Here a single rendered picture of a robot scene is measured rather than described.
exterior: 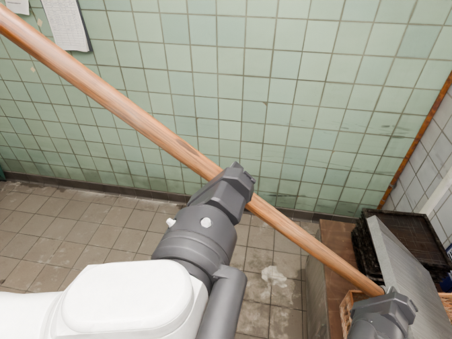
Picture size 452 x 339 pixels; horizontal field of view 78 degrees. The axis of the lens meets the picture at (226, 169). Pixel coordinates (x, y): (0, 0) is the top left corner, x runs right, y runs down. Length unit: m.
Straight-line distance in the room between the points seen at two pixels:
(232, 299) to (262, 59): 1.46
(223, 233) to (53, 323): 0.18
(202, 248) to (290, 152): 1.68
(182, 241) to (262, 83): 1.46
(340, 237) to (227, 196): 1.30
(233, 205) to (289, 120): 1.47
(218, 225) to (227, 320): 0.10
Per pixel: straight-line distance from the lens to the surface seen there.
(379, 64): 1.73
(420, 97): 1.88
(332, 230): 1.64
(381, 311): 0.65
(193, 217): 0.33
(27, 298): 0.35
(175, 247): 0.31
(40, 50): 0.43
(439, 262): 1.45
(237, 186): 0.38
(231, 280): 0.31
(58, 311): 0.30
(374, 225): 0.92
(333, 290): 1.45
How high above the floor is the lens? 1.82
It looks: 41 degrees down
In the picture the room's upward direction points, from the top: straight up
